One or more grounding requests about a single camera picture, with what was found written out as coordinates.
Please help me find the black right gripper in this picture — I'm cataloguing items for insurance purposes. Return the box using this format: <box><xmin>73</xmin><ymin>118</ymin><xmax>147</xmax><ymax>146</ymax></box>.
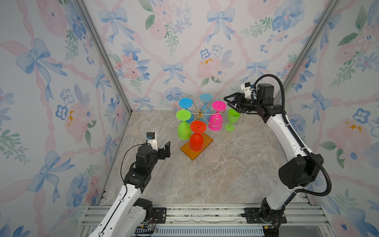
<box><xmin>222</xmin><ymin>94</ymin><xmax>261</xmax><ymax>114</ymax></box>

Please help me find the green wine glass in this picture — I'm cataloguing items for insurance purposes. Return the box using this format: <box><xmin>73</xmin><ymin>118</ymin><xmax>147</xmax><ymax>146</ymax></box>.
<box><xmin>225</xmin><ymin>109</ymin><xmax>240</xmax><ymax>132</ymax></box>
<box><xmin>176</xmin><ymin>109</ymin><xmax>192</xmax><ymax>140</ymax></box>

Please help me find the pink wine glass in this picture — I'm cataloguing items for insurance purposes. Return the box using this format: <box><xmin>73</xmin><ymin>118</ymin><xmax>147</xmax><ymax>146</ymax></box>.
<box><xmin>208</xmin><ymin>101</ymin><xmax>227</xmax><ymax>131</ymax></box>

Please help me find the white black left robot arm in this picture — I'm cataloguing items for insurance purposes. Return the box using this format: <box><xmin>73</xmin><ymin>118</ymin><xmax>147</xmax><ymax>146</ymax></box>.
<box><xmin>90</xmin><ymin>141</ymin><xmax>171</xmax><ymax>237</ymax></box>

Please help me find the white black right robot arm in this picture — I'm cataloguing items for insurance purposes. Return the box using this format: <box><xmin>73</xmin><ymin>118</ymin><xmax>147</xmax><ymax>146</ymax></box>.
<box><xmin>224</xmin><ymin>83</ymin><xmax>320</xmax><ymax>237</ymax></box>

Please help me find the blue wine glass right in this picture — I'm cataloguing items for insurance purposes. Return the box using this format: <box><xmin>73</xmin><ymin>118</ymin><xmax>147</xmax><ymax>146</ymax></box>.
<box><xmin>200</xmin><ymin>94</ymin><xmax>213</xmax><ymax>124</ymax></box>

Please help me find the blue wine glass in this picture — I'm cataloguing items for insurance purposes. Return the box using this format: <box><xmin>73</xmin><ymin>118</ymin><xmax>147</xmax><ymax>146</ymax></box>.
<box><xmin>179</xmin><ymin>98</ymin><xmax>194</xmax><ymax>124</ymax></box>
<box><xmin>200</xmin><ymin>94</ymin><xmax>213</xmax><ymax>124</ymax></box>

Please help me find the red wine glass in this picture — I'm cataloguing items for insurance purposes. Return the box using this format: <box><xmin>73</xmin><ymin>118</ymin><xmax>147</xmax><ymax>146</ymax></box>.
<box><xmin>189</xmin><ymin>120</ymin><xmax>207</xmax><ymax>152</ymax></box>

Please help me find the blue wine glass left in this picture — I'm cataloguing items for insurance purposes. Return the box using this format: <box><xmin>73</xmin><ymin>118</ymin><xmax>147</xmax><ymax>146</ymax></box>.
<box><xmin>179</xmin><ymin>98</ymin><xmax>194</xmax><ymax>124</ymax></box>

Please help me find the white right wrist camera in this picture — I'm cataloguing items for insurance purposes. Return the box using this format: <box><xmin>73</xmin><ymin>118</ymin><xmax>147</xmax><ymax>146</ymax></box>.
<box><xmin>241</xmin><ymin>82</ymin><xmax>256</xmax><ymax>99</ymax></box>

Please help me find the gold wire rack wooden base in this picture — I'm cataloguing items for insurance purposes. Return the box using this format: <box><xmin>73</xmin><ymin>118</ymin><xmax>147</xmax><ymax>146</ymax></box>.
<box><xmin>176</xmin><ymin>98</ymin><xmax>226</xmax><ymax>160</ymax></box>

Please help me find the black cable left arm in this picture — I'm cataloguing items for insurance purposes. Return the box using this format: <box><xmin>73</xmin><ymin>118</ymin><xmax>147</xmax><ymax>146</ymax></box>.
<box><xmin>119</xmin><ymin>143</ymin><xmax>144</xmax><ymax>183</ymax></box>

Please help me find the aluminium corner post right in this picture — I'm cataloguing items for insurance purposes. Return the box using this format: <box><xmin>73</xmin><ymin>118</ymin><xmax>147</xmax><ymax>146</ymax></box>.
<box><xmin>269</xmin><ymin>1</ymin><xmax>337</xmax><ymax>116</ymax></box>

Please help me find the aluminium corner post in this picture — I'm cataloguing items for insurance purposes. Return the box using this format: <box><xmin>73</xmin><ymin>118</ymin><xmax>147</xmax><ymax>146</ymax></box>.
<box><xmin>73</xmin><ymin>0</ymin><xmax>132</xmax><ymax>115</ymax></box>
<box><xmin>269</xmin><ymin>1</ymin><xmax>337</xmax><ymax>116</ymax></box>

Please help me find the aluminium corner post left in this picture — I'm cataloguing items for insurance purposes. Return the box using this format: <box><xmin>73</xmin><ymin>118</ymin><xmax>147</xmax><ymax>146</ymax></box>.
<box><xmin>73</xmin><ymin>0</ymin><xmax>132</xmax><ymax>115</ymax></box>

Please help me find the aluminium rail base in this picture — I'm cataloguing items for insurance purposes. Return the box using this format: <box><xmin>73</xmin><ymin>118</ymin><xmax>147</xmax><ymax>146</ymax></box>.
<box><xmin>75</xmin><ymin>202</ymin><xmax>328</xmax><ymax>237</ymax></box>

